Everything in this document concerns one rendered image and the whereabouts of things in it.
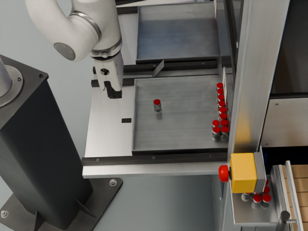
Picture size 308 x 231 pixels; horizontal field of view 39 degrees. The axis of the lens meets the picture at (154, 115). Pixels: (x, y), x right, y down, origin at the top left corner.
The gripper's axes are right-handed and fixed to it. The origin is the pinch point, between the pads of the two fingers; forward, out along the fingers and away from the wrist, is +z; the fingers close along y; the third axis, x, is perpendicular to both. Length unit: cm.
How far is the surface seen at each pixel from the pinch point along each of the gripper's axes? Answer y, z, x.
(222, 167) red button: -17.5, 8.9, -25.5
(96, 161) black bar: -7.9, 20.4, 7.7
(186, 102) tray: 12.5, 22.1, -17.7
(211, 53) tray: 32.5, 22.1, -26.5
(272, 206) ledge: -21.5, 22.3, -38.1
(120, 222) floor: 12, 110, 15
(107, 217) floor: 14, 110, 21
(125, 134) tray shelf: 1.9, 22.4, 0.4
